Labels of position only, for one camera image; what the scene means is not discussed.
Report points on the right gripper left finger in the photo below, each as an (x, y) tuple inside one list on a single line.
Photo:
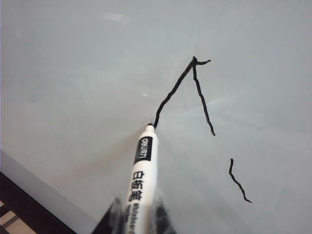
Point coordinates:
[(112, 219)]

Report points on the whiteboard with black frame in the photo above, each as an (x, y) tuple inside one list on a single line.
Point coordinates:
[(73, 73)]

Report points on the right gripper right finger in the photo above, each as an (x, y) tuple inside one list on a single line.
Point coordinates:
[(163, 217)]

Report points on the white whiteboard marker pen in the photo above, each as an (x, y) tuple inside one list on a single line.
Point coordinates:
[(143, 170)]

